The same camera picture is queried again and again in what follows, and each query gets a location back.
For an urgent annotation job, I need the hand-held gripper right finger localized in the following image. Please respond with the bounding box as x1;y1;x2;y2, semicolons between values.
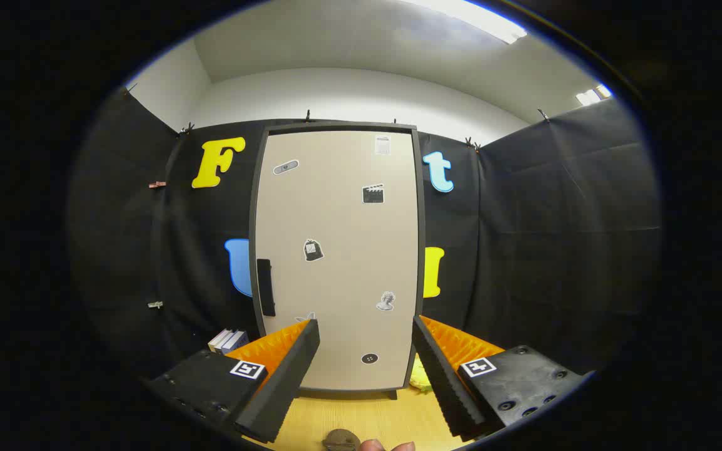
412;314;587;439

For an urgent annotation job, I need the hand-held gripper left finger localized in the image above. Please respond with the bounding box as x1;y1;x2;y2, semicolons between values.
142;318;322;444

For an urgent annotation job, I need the brown knitted slipper shoe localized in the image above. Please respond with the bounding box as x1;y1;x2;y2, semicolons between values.
322;429;362;451

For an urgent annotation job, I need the black door handle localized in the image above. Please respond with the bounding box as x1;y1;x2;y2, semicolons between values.
256;258;276;317

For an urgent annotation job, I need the dark grey shoe cabinet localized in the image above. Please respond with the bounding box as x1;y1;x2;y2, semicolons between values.
249;122;426;402

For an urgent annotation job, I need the yellow round object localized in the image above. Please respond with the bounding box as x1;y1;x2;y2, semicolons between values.
409;357;434;392

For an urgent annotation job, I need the blue book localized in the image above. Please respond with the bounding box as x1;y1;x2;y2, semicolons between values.
220;330;249;355

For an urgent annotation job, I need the black backdrop cloth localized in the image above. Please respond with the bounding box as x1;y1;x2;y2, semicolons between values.
66;88;661;383

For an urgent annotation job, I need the small ceiling light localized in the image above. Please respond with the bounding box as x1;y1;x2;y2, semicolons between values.
575;85;612;106

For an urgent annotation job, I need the long ceiling light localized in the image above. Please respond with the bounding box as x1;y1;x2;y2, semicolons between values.
411;0;528;44

